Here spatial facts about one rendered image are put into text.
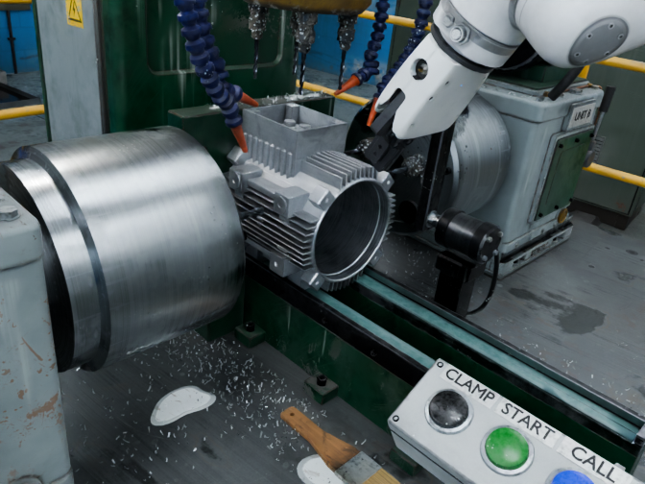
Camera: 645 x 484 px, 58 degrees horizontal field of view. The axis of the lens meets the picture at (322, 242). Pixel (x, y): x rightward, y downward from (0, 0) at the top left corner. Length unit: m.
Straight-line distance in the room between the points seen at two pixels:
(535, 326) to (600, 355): 0.12
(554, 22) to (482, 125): 0.56
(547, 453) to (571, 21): 0.32
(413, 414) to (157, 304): 0.28
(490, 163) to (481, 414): 0.64
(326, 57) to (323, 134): 6.35
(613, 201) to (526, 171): 2.79
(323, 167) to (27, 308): 0.43
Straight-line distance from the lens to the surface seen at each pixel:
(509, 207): 1.19
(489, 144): 1.05
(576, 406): 0.78
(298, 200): 0.78
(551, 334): 1.13
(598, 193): 3.96
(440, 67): 0.58
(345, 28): 0.84
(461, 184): 0.98
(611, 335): 1.19
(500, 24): 0.57
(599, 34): 0.51
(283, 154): 0.83
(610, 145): 3.88
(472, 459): 0.46
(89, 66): 0.98
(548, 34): 0.51
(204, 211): 0.63
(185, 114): 0.84
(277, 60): 1.08
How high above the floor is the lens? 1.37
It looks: 27 degrees down
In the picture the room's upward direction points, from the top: 7 degrees clockwise
